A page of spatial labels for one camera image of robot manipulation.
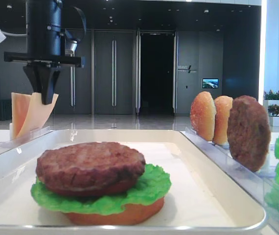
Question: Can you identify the wall display screen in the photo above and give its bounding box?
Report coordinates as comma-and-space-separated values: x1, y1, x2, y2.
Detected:
202, 78, 219, 89

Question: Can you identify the white metal tray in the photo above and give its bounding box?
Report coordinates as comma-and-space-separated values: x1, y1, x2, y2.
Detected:
0, 130, 267, 235

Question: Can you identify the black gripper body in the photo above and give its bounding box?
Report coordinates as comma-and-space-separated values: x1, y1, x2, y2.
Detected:
3, 51, 85, 68

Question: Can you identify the orange cheese slice back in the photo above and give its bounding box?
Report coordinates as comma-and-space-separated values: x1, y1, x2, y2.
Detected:
11, 93, 31, 139

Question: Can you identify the standing bun slice left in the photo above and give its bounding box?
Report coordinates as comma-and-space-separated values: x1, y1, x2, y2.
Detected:
190, 92, 216, 141

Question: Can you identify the flower planter box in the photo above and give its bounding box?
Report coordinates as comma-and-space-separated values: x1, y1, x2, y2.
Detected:
263, 90, 279, 127

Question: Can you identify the orange cheese slice front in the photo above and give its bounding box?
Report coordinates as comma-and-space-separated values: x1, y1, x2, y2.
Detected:
16, 93, 58, 138

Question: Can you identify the standing brown meat patty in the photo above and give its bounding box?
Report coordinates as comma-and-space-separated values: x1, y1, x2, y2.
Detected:
227, 95, 271, 172

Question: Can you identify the standing bun slice right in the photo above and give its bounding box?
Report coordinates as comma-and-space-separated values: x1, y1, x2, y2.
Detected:
212, 95, 233, 145

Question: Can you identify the green lettuce leaf on burger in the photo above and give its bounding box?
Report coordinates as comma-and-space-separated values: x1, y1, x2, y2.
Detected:
30, 164, 171, 215

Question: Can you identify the brown meat patty on burger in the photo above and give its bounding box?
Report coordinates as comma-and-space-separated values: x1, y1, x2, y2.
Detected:
36, 142, 145, 197

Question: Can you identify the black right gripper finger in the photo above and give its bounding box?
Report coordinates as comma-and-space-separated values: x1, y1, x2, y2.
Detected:
38, 66, 61, 105

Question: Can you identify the clear acrylic holder far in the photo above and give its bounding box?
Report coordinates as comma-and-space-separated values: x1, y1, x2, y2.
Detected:
0, 124, 52, 154

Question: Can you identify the orange cheese slice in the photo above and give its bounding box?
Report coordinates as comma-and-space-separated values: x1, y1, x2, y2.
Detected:
11, 93, 31, 139
16, 93, 58, 138

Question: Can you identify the standing bun slice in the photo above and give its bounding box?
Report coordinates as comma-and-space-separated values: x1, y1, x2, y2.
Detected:
190, 92, 216, 141
212, 95, 233, 145

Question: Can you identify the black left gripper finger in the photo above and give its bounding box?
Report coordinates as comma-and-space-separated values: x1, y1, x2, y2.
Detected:
23, 64, 42, 93

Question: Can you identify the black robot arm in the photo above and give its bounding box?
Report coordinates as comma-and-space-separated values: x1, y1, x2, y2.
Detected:
4, 0, 86, 105

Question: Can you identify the clear acrylic rack right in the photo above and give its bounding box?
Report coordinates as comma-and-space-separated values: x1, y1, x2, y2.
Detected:
183, 128, 279, 234

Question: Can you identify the bottom bun slice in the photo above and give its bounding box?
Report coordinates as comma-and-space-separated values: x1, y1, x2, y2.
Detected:
65, 197, 164, 226

